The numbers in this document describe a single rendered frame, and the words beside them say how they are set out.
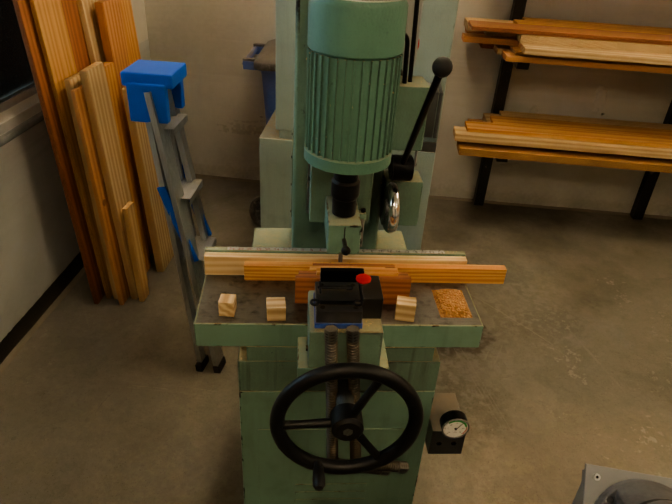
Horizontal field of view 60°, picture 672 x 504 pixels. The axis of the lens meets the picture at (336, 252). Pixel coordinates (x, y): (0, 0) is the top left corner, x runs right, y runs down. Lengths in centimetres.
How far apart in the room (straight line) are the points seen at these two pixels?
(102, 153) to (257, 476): 148
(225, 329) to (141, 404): 117
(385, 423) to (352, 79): 79
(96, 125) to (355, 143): 155
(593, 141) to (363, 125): 240
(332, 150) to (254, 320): 38
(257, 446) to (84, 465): 88
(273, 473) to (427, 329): 56
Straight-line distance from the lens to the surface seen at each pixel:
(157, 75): 190
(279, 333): 121
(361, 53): 103
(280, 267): 130
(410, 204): 142
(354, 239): 122
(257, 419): 139
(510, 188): 388
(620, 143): 343
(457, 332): 126
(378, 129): 110
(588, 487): 120
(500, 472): 219
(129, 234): 263
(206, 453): 214
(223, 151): 386
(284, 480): 155
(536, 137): 329
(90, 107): 246
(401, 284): 124
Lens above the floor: 165
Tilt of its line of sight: 32 degrees down
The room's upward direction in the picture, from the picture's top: 4 degrees clockwise
